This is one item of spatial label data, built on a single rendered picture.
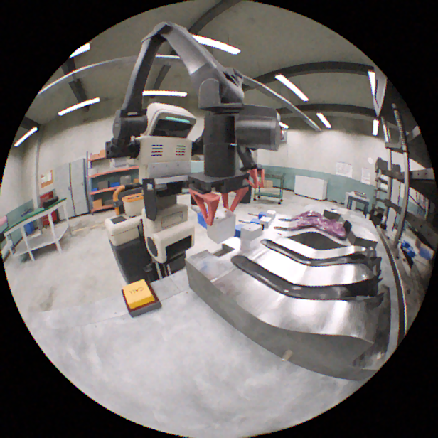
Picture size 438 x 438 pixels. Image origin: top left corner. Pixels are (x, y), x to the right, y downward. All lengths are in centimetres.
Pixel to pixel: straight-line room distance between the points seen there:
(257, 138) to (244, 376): 36
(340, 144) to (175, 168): 739
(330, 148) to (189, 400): 779
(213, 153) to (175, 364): 36
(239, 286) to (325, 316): 15
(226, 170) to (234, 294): 20
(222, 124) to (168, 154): 44
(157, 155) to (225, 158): 43
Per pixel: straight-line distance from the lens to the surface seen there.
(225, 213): 30
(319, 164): 774
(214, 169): 24
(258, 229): 40
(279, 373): 29
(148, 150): 60
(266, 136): 21
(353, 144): 759
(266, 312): 23
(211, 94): 24
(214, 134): 24
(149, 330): 32
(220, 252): 37
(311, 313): 22
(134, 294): 34
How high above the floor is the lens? 107
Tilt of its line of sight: 20 degrees down
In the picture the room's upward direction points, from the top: straight up
